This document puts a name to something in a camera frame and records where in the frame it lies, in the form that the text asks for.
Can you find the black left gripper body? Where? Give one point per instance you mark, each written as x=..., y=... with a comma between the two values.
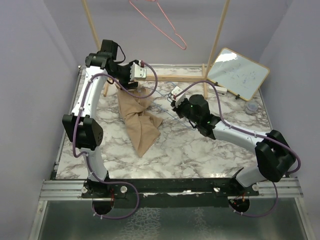
x=123, y=73

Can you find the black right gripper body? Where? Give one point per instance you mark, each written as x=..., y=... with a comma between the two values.
x=183, y=109

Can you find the beige t shirt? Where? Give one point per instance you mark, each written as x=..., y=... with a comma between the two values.
x=141, y=126

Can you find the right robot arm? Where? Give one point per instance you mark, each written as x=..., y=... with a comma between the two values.
x=271, y=149

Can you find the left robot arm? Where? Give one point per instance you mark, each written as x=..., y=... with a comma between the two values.
x=81, y=127

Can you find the white board eraser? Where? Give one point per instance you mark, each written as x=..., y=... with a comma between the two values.
x=220, y=90

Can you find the small whiteboard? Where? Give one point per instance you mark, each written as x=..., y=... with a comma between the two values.
x=240, y=75

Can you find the small clear dish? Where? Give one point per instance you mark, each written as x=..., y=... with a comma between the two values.
x=251, y=107

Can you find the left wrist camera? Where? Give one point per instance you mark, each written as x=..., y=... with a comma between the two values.
x=137, y=72

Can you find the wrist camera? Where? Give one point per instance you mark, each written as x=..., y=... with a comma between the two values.
x=137, y=72
x=177, y=95

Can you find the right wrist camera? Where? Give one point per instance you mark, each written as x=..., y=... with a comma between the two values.
x=177, y=95

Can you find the pink wire hanger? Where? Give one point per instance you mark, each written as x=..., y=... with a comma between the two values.
x=155, y=15

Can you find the aluminium table frame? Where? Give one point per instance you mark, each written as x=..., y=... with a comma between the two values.
x=272, y=215

